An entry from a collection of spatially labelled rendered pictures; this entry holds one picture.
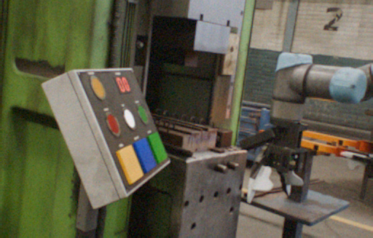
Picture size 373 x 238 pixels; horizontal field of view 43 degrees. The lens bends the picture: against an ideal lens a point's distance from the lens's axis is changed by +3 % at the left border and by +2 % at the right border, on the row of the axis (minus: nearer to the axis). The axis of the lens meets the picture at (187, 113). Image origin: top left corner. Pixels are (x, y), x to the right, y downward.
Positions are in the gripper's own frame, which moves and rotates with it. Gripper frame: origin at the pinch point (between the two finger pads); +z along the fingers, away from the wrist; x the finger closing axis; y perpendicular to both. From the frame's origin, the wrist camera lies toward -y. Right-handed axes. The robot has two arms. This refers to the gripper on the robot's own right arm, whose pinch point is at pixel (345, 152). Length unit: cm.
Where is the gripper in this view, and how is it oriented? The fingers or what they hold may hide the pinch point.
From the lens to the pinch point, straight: 178.2
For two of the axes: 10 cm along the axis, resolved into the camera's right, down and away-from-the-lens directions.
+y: -1.2, 9.8, 1.4
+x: 6.4, -0.3, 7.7
